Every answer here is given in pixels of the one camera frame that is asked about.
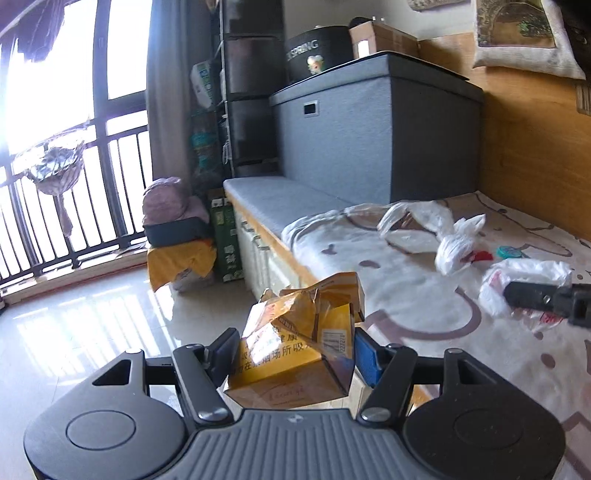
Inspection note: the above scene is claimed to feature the black round hat box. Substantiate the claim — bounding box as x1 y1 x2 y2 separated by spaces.
284 25 354 85

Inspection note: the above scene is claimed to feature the bear printed blanket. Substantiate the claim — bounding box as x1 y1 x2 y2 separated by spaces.
281 191 591 480

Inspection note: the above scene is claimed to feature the hanging brown cloth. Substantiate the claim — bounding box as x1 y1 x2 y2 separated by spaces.
18 0 64 63

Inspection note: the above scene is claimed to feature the red printed plastic bag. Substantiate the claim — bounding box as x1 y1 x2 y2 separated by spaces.
479 258 573 330

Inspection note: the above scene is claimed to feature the black drawer tower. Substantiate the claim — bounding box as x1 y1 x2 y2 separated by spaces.
222 0 286 179

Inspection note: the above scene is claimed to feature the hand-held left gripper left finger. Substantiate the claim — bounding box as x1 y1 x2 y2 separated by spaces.
85 328 240 428

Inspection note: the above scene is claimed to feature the beige curtain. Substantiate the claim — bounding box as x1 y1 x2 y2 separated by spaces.
147 0 223 186

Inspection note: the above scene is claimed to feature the yellow carton box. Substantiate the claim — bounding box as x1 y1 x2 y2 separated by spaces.
222 272 366 409

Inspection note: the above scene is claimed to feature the pink cloth bundle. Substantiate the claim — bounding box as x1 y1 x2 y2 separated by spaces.
142 176 211 227

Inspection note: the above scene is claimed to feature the bottled water pack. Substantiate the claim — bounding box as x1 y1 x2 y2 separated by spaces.
191 111 228 186

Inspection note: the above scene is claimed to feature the brown cardboard box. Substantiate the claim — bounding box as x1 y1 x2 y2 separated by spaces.
348 18 419 60

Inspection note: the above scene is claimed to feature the white bench cabinet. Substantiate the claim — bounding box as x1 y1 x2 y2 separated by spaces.
233 203 324 320

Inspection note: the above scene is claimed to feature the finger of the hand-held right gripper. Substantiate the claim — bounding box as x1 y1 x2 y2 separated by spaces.
503 282 562 311

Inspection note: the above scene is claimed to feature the grey bench cushion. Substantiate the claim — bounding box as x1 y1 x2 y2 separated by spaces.
224 175 357 239

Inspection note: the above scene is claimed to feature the yellow cloth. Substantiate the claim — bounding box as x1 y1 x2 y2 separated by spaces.
148 239 218 291

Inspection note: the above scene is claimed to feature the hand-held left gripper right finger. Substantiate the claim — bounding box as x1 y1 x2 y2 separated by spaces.
355 325 504 425

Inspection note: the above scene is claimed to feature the dark storage tray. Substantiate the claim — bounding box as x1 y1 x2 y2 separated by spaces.
144 216 214 248

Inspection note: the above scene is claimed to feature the hanging net basket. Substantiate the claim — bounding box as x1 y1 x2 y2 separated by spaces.
16 122 88 238

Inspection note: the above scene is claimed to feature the knotted white plastic bag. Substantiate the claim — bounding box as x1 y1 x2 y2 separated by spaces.
435 215 487 277

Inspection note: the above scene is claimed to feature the grey fabric storage box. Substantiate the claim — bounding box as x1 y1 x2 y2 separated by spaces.
270 52 485 207

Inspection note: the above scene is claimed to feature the black balcony railing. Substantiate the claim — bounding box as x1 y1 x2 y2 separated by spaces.
0 111 153 288

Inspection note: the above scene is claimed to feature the white sack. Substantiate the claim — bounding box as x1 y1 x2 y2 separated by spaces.
171 267 216 294

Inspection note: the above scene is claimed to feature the printed cushion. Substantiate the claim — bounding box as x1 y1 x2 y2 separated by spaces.
472 0 586 80

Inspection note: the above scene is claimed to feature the green cardboard box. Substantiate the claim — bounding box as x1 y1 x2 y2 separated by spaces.
210 189 245 284

